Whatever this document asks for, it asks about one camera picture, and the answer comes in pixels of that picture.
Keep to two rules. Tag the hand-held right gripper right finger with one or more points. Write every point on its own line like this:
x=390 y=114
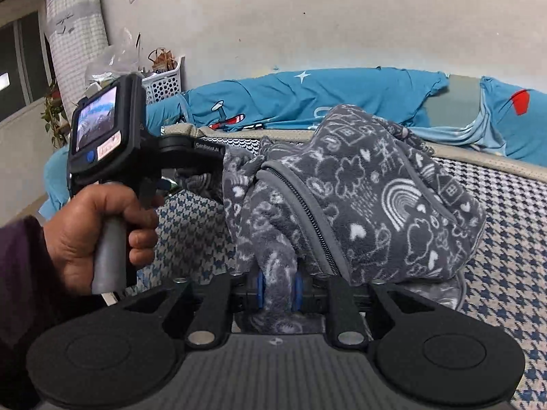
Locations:
x=298 y=292

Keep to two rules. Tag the potted plant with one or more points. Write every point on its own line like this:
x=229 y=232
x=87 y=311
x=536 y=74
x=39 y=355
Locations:
x=55 y=111

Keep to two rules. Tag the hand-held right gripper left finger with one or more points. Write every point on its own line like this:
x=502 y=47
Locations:
x=259 y=292

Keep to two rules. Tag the blue aeroplane print sheet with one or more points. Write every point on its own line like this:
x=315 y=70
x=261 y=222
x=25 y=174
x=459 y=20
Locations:
x=299 y=94

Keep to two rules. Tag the grey headboard panel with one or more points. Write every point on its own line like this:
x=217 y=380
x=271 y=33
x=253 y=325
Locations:
x=453 y=102

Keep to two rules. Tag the clear plastic bag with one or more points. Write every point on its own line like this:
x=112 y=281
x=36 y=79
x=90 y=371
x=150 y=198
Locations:
x=113 y=59

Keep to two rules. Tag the person's left hand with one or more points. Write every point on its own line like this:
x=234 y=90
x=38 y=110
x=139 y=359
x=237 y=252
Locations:
x=77 y=239

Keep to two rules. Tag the white plastic basket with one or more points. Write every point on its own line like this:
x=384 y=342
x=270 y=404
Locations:
x=164 y=87

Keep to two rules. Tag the window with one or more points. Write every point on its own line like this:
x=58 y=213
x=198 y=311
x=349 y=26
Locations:
x=21 y=64

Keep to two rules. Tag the grey printed fleece jacket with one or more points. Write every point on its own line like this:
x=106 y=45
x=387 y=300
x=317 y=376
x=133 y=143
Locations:
x=342 y=179

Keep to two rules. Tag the white grid curtain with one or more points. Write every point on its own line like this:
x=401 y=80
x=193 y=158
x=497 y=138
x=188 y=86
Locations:
x=75 y=30

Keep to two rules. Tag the houndstooth mattress cover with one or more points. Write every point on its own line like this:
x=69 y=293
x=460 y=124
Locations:
x=491 y=307

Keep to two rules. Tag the brown paper bag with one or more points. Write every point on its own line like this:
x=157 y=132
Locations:
x=162 y=59

